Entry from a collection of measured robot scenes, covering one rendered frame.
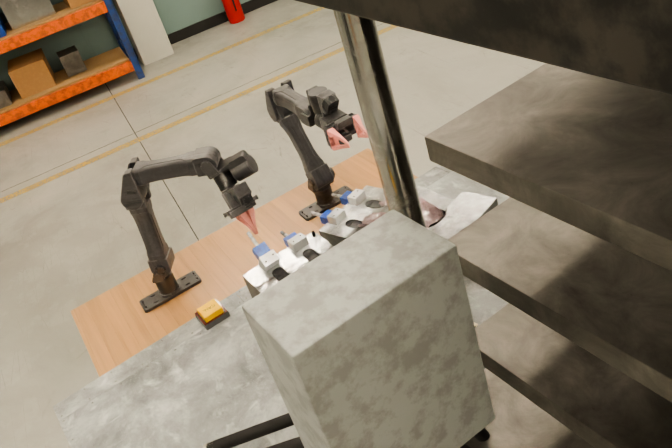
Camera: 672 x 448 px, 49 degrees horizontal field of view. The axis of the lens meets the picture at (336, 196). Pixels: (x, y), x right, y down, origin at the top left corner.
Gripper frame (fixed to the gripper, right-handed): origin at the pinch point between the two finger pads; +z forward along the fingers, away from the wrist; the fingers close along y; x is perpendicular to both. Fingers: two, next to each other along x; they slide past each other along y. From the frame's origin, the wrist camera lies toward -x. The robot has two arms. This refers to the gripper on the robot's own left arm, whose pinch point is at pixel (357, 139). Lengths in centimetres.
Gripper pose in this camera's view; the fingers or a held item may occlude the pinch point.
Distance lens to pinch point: 204.2
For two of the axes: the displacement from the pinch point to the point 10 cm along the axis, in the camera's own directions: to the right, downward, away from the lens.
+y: 8.3, -4.7, 3.1
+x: 2.4, 8.0, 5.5
